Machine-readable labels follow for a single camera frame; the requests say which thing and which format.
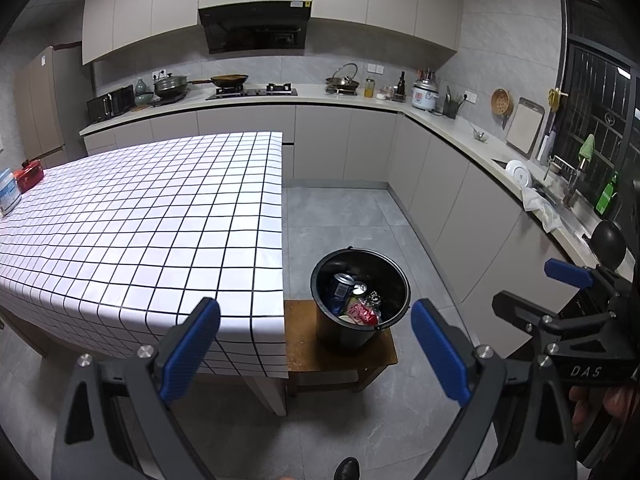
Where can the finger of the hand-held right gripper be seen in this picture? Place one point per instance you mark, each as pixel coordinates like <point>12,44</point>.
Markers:
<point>520,312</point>
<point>567,272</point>

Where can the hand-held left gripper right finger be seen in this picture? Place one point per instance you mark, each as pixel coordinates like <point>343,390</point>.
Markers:
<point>440,350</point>

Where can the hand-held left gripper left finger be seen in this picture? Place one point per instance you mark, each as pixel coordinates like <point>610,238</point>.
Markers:
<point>192,350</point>

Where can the steel wool scrubber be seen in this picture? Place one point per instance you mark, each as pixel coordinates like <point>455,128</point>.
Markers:
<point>375,301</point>

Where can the pink plastic bag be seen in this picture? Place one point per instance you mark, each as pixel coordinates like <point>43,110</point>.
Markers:
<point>362,312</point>

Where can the black bucket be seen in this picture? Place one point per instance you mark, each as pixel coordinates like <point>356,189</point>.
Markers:
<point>332,332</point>

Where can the crushed blue soda can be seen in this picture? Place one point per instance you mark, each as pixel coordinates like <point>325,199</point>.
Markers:
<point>342,285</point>

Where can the person's right hand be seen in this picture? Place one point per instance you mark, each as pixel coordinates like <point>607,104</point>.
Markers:
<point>612,402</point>

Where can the white dish cloth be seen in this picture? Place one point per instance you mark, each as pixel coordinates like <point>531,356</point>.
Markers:
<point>545,210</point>

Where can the green bottle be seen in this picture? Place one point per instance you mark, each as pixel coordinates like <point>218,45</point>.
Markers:
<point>606,197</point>

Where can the steel faucet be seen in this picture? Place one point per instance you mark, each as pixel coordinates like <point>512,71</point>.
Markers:
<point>572,187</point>

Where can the wooden stool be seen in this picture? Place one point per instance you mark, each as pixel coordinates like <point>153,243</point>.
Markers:
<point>300,340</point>

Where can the white plate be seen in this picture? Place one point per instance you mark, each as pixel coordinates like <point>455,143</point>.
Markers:
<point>517,174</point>

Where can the green cloth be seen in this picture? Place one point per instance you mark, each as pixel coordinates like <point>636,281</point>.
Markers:
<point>587,147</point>

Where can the white cutting board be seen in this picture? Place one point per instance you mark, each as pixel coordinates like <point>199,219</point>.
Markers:
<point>524,127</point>

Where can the person's right shoe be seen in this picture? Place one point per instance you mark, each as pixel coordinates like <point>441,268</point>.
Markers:
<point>347,470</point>

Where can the small white bowl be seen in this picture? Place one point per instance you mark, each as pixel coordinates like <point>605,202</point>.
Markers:
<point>481,136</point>

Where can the yellow hanging object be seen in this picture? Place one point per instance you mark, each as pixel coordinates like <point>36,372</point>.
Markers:
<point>554,99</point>

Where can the bamboo strainer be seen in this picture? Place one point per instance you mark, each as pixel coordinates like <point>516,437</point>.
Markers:
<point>501,101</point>

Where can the dark barred window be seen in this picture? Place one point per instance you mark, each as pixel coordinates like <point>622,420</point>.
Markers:
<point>590,85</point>

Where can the black utensil holder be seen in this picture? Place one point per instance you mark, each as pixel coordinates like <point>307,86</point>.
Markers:
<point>451,109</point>

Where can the white rice cooker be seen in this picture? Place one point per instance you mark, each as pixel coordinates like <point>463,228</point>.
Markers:
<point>425,96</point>

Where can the small red pot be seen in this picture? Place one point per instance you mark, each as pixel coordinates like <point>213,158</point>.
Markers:
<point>29,177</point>

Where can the blue white container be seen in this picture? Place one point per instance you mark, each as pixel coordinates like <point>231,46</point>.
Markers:
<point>9,195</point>

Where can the dark glass bottle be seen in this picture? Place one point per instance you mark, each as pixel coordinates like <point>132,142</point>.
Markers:
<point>401,87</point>

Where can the black microwave oven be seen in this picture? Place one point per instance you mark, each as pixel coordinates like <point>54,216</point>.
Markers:
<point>110,105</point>

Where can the green ceramic jar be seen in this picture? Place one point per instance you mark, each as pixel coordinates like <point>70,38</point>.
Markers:
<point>144,95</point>

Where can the black gas stove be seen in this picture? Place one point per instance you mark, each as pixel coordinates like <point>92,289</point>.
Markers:
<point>250,92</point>

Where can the grey pot with lid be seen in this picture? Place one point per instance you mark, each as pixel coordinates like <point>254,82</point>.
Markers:
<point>171,86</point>

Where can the yellow oil bottle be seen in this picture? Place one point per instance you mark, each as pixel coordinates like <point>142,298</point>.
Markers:
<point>369,89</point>

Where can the black wok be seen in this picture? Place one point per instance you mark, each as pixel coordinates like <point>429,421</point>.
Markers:
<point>230,80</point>

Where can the beige refrigerator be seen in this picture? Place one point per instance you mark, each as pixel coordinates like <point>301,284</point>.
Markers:
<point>45,105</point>

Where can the black range hood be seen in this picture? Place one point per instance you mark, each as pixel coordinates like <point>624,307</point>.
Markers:
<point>255,27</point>

